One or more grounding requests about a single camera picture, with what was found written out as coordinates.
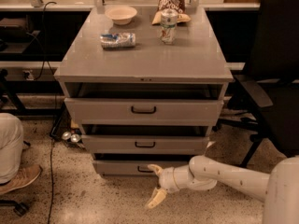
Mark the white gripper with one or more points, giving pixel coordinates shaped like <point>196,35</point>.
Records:
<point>167,180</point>

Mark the grey bottom drawer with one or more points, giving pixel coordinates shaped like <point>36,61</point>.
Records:
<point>132,168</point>

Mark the grey drawer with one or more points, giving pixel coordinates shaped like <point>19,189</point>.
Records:
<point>129,144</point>
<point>132,168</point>
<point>144,111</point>

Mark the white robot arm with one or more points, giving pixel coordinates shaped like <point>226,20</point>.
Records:
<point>278,190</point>

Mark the grey middle drawer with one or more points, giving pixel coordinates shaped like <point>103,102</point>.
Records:
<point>129,144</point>

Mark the grey drawer cabinet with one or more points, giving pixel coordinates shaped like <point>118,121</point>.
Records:
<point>193,68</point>

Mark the grey top drawer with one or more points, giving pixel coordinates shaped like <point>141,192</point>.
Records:
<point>144,111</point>

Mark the black office chair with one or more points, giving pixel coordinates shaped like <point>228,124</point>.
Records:
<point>267,86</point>

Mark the tan sneaker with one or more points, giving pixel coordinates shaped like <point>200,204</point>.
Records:
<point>24,177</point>

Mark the black chair base left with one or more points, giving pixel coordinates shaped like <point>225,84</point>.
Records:
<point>19,209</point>

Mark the person leg beige trousers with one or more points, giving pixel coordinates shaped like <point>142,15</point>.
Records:
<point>11,140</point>

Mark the clear plastic water bottle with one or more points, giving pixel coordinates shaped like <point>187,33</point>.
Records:
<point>168,23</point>

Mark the beige paper bowl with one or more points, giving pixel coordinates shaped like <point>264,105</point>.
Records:
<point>121,15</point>

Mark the brown chip bag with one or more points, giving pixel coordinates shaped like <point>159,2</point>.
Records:
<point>177,5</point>

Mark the wall power outlet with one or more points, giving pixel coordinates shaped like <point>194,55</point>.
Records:
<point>28,75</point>

